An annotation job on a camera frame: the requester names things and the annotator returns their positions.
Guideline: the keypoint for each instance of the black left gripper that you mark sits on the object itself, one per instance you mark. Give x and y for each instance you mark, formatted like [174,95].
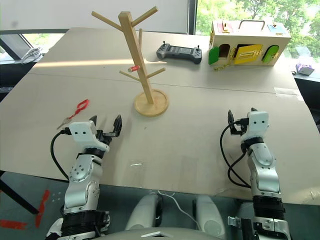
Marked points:
[107,137]

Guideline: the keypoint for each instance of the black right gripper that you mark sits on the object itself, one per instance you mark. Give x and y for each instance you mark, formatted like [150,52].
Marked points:
[237,129]

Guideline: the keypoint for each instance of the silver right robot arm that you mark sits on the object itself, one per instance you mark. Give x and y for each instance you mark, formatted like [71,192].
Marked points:
[265,175]

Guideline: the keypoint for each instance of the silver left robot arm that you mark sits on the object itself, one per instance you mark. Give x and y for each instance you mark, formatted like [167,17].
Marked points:
[82,180]

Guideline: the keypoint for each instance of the wooden lock box toy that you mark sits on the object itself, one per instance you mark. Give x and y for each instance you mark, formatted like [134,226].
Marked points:
[250,40]

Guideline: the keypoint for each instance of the purple and grey box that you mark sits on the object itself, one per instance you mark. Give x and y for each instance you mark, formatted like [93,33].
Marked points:
[305,69]

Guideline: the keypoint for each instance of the wooden tree-shaped peg rack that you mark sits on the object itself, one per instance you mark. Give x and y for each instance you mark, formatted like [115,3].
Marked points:
[132,47]

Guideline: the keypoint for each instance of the grey handheld remote controller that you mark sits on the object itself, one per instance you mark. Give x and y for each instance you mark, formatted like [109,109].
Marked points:
[179,52]

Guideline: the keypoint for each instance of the white rounded robot leg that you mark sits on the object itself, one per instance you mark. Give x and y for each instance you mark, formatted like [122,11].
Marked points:
[146,210]
[210,217]

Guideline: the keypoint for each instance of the black table leg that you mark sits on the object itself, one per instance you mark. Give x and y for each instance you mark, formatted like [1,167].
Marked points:
[17,195]

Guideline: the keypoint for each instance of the grey robot torso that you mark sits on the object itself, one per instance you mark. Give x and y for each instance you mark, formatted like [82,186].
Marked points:
[160,233]

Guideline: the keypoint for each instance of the red floor tape strip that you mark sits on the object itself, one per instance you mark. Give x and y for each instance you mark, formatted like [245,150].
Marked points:
[12,224]

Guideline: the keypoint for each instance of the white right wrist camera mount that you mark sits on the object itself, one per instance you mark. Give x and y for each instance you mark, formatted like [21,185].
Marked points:
[257,125]

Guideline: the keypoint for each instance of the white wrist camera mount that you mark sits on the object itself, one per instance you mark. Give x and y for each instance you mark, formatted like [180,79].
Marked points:
[83,133]
[257,125]

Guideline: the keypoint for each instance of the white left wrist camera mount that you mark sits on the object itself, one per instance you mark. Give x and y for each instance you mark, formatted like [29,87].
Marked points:
[83,133]

